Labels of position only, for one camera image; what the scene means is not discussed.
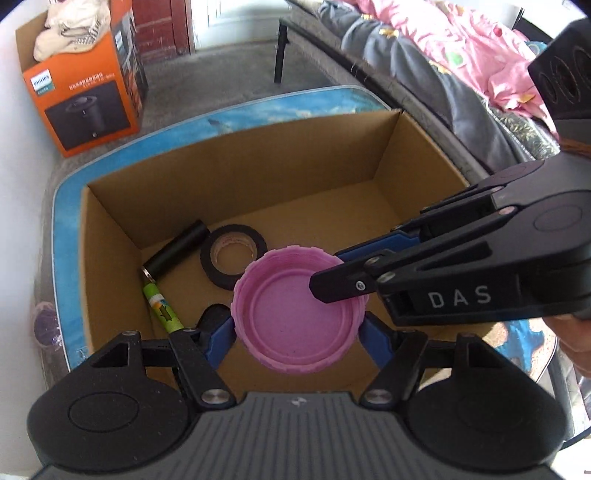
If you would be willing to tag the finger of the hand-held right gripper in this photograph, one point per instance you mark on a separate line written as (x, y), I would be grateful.
(337, 284)
(369, 247)

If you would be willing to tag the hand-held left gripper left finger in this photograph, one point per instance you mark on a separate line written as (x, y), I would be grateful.
(221, 341)

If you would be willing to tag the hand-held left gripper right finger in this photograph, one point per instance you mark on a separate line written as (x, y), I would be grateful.
(376, 341)

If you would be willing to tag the purple plastic lid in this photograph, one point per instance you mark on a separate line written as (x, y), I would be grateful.
(286, 323)

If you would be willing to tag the green lip balm stick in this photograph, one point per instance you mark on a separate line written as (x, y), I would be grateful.
(161, 309)

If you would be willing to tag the black tape roll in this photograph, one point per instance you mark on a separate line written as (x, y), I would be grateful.
(212, 265)

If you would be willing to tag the black cylindrical tube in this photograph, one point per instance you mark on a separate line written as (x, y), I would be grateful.
(178, 251)

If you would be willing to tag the brown cardboard box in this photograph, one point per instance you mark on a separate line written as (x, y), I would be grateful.
(277, 175)

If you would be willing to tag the person's right hand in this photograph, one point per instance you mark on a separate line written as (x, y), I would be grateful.
(575, 337)

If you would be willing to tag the grey quilt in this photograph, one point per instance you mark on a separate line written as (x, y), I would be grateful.
(415, 83)

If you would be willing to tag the white door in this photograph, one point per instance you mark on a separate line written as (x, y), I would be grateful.
(231, 18)

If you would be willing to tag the orange product box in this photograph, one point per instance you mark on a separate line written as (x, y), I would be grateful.
(87, 101)

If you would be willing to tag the red wooden door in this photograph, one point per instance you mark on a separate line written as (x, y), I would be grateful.
(161, 27)

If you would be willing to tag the white cloth in box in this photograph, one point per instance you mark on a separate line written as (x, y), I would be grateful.
(69, 27)

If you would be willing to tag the black bed frame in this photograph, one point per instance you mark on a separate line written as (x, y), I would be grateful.
(281, 50)

